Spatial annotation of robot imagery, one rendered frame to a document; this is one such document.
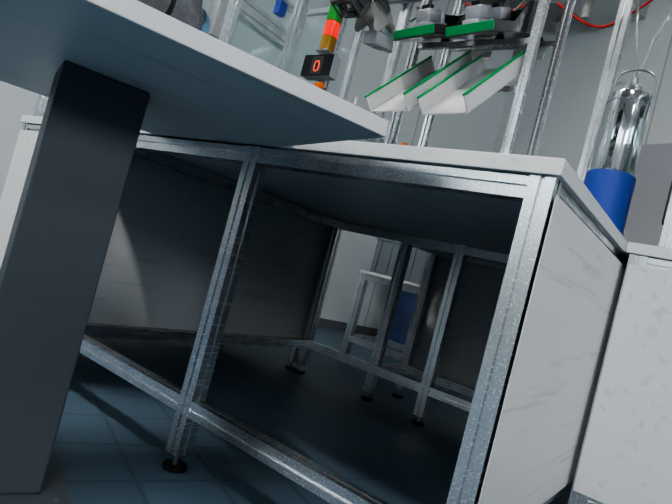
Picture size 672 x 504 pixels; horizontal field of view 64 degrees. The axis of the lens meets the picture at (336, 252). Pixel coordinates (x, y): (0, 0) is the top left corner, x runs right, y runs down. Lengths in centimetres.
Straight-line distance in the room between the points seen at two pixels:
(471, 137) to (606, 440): 495
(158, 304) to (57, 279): 111
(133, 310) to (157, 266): 19
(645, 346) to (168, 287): 164
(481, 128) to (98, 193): 558
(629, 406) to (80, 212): 140
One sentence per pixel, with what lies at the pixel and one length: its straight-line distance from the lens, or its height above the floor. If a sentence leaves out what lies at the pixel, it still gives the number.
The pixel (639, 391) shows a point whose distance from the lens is 166.
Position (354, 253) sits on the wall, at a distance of 533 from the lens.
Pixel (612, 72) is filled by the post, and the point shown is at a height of 162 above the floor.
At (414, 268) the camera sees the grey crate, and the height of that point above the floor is 71.
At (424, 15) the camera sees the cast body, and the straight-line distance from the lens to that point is 146.
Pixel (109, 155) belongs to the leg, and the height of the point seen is 69.
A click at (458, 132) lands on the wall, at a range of 617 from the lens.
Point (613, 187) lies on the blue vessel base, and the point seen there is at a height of 107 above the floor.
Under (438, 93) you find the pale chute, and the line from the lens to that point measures 138.
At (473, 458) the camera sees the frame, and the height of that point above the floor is 33.
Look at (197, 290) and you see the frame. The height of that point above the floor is 35.
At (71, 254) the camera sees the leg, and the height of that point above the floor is 48.
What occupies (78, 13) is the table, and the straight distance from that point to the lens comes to 87.
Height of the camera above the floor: 59
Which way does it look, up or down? 2 degrees up
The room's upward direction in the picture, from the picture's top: 15 degrees clockwise
